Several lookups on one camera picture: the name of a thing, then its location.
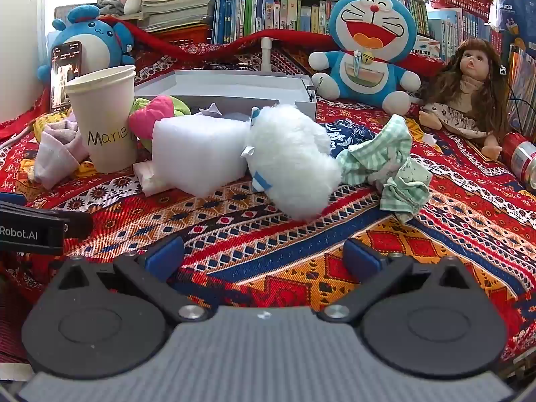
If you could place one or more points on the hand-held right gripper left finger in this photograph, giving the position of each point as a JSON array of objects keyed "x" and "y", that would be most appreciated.
[{"x": 165, "y": 256}]

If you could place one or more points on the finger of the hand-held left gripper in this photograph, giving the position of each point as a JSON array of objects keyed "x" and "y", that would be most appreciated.
[
  {"x": 12, "y": 197},
  {"x": 79, "y": 225}
]

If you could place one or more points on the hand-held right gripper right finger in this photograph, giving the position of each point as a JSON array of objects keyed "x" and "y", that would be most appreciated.
[{"x": 361, "y": 257}]

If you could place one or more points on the lavender sock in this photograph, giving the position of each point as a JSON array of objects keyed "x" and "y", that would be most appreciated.
[{"x": 58, "y": 155}]

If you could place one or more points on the green checked cloth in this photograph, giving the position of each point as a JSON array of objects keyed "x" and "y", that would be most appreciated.
[{"x": 377, "y": 146}]

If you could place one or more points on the blue floral pouch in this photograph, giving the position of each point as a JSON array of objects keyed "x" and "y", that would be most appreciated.
[{"x": 347, "y": 136}]

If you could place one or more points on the pink green plush flower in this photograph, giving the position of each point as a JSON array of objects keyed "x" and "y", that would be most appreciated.
[{"x": 146, "y": 119}]

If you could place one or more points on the white paper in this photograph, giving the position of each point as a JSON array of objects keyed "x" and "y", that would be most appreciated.
[{"x": 211, "y": 110}]

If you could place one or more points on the grey cardboard box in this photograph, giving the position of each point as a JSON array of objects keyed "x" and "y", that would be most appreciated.
[{"x": 234, "y": 88}]

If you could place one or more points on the red patterned blanket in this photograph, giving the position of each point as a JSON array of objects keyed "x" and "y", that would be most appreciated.
[{"x": 293, "y": 251}]

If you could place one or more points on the white tissue packet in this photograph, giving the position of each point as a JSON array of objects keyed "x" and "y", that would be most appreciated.
[{"x": 146, "y": 178}]

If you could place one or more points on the white foam block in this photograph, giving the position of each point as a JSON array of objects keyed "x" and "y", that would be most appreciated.
[{"x": 197, "y": 155}]

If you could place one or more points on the white fluffy plush toy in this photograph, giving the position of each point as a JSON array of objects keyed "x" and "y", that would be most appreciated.
[{"x": 293, "y": 163}]

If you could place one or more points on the white paper cup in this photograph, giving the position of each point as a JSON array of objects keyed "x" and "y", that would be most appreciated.
[{"x": 104, "y": 109}]

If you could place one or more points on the smartphone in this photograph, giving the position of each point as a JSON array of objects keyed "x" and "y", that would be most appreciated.
[{"x": 65, "y": 75}]

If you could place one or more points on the small white paper scrap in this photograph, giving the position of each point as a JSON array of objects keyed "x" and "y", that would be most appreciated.
[{"x": 429, "y": 138}]

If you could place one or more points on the blue round plush toy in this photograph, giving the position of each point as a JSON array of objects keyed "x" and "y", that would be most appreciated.
[{"x": 96, "y": 37}]

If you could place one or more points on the blue cat plush toy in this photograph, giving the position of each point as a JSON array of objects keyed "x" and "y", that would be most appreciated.
[{"x": 368, "y": 71}]

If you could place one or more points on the red drink can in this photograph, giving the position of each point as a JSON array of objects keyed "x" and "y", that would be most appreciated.
[{"x": 519, "y": 155}]

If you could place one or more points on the grey padded board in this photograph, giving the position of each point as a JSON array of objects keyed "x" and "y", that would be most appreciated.
[{"x": 65, "y": 12}]

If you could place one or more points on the plain red fleece cloth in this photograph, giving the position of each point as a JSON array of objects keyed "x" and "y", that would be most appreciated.
[{"x": 176, "y": 48}]

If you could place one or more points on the grey knitted toy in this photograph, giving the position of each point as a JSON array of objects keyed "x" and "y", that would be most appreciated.
[{"x": 109, "y": 2}]

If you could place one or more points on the orange plastic crate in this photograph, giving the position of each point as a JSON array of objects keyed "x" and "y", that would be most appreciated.
[{"x": 188, "y": 35}]

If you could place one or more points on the brown-haired doll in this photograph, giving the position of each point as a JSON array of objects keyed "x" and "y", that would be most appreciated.
[{"x": 473, "y": 67}]

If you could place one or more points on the white plastic pipe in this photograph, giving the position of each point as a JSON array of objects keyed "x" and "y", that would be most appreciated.
[{"x": 266, "y": 54}]

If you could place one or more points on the stack of lying books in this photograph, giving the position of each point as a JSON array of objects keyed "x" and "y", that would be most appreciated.
[{"x": 176, "y": 8}]

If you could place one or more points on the leaning picture books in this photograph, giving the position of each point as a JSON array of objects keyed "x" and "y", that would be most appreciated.
[{"x": 523, "y": 71}]

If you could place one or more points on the row of standing books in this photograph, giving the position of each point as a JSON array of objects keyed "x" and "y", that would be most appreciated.
[{"x": 259, "y": 12}]

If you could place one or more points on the blue printed carton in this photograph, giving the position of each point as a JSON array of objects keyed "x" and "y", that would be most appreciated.
[{"x": 517, "y": 8}]

